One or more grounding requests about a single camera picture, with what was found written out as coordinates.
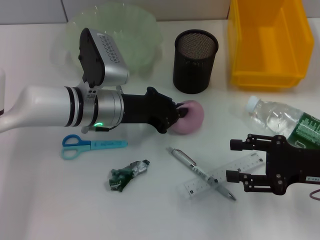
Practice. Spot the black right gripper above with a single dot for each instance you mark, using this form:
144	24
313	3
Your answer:
287	165

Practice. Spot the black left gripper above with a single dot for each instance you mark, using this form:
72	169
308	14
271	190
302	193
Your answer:
145	110

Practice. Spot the green silver plastic wrapper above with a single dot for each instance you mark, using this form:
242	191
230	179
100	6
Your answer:
130	172

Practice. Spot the transparent plastic ruler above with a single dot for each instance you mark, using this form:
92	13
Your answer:
200	186

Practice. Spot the silver ballpoint pen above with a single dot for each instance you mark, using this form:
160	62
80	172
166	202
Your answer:
190	162

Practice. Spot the black mesh pen holder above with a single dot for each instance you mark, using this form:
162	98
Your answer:
192	70

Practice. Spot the clear water bottle green label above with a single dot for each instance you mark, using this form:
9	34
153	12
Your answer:
275	117

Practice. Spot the blue scissors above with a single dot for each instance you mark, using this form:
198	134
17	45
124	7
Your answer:
110	144

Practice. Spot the green translucent fruit bowl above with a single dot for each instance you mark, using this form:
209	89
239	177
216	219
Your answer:
135	30

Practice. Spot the yellow plastic bin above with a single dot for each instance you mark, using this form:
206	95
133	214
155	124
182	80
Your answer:
270	50

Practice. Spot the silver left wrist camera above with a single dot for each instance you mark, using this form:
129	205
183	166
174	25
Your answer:
112	65

